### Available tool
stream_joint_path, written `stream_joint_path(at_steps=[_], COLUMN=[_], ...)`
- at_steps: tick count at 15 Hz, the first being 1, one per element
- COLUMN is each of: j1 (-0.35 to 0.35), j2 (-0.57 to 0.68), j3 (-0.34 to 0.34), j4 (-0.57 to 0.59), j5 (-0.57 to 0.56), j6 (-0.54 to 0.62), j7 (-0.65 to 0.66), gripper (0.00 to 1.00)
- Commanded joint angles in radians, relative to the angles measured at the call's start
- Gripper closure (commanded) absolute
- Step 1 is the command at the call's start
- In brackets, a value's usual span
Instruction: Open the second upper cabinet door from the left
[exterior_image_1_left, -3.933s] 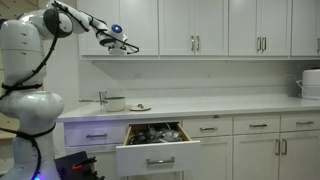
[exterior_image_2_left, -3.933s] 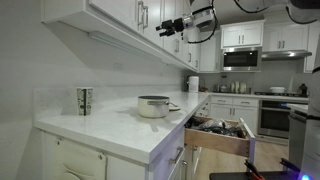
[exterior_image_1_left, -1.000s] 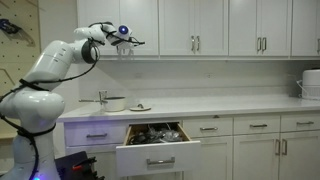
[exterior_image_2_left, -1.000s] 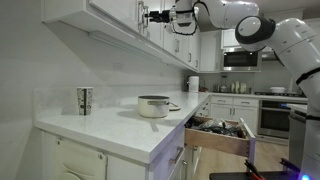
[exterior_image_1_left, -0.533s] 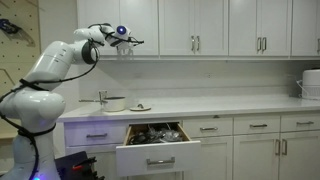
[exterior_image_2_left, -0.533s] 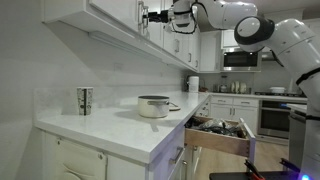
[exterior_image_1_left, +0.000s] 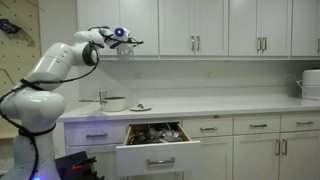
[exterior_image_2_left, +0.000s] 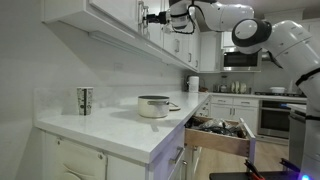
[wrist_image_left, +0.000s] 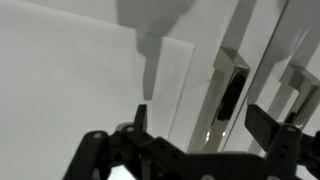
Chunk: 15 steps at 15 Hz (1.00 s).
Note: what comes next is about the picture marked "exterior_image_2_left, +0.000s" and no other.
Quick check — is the white upper cabinet frame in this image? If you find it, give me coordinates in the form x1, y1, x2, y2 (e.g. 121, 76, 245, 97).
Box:
41, 0, 201, 73

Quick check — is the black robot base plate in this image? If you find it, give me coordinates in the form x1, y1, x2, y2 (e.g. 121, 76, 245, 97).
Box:
209, 170, 303, 180

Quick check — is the stainless steel oven range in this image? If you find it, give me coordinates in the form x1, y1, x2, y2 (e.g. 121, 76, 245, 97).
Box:
257, 91, 308, 139

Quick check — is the grey island cabinet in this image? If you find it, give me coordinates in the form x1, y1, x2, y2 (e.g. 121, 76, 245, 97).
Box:
287, 103, 308, 169

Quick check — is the white end cabinet panel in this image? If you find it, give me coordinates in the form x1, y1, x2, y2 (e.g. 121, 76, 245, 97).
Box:
41, 129, 148, 180

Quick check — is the dark utensils pile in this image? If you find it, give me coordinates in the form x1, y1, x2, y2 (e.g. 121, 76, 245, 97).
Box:
185, 117, 248, 139

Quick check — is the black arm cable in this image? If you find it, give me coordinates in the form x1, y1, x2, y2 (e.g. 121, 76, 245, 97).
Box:
168, 0, 320, 123

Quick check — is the red black hand tool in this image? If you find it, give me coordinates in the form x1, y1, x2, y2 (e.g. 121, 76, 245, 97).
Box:
244, 159, 268, 180

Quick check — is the stainless range hood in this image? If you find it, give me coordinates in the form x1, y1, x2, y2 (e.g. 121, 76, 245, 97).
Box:
261, 49, 278, 63

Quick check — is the open white wooden drawer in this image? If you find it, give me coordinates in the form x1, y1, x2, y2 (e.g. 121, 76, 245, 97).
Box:
184, 115, 257, 165

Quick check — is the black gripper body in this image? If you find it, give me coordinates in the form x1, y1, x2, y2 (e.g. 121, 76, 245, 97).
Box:
155, 11, 172, 24

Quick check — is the tall white cabinet door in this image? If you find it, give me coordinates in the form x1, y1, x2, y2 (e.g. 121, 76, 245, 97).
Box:
199, 31, 222, 73

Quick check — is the stainless steel microwave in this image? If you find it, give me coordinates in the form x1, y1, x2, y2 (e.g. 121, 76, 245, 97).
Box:
220, 46, 263, 73

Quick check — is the cream pot with handle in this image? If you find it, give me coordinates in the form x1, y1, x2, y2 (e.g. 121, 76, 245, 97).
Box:
137, 95, 171, 119

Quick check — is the wire basket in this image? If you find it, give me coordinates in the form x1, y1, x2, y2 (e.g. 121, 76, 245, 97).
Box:
198, 78, 210, 93

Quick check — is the white cylindrical appliance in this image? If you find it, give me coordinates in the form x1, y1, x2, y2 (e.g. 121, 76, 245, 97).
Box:
187, 75, 200, 94

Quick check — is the white pot with lid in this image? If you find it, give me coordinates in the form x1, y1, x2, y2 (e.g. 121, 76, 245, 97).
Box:
269, 86, 287, 94

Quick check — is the white drawer front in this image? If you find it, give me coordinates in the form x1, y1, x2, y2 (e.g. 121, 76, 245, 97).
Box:
194, 105, 212, 118
145, 125, 186, 180
211, 95, 234, 106
233, 97, 260, 108

